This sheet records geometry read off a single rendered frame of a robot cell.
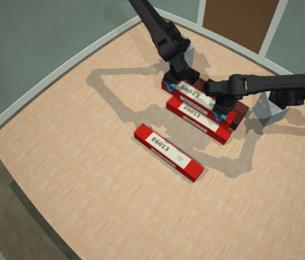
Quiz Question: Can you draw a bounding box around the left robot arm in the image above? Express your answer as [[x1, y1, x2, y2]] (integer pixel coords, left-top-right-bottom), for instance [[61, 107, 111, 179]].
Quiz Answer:
[[203, 74, 305, 110]]

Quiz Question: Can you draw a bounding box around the red box with cream label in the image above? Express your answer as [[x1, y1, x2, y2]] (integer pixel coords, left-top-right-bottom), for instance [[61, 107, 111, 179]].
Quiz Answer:
[[134, 123, 204, 182]]

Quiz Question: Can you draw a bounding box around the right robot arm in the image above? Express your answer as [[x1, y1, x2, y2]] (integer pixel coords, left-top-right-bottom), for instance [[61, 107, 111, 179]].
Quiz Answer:
[[129, 0, 200, 85]]

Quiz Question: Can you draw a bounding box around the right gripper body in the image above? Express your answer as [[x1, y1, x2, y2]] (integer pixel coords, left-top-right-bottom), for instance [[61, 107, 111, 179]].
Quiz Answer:
[[162, 65, 178, 85]]

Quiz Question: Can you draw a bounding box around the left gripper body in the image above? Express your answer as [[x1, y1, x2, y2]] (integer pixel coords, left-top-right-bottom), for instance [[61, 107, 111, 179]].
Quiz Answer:
[[212, 95, 238, 116]]

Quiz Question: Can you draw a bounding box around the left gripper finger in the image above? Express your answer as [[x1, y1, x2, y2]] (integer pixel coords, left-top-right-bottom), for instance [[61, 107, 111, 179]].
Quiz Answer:
[[212, 111, 227, 122]]

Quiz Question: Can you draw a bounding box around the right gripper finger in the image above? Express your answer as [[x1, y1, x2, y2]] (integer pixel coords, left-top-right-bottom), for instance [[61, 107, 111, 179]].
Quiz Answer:
[[162, 81, 177, 92]]

